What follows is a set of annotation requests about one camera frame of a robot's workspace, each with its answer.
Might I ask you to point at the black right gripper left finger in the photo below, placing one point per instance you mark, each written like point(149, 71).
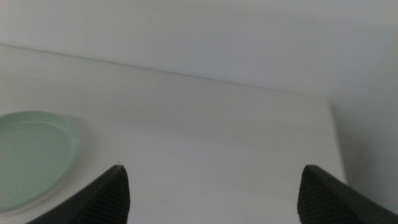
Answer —
point(105, 199)

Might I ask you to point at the mint green shallow bowl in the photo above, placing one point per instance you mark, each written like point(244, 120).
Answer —
point(31, 158)

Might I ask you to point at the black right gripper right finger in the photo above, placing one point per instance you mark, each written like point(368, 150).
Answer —
point(326, 202)

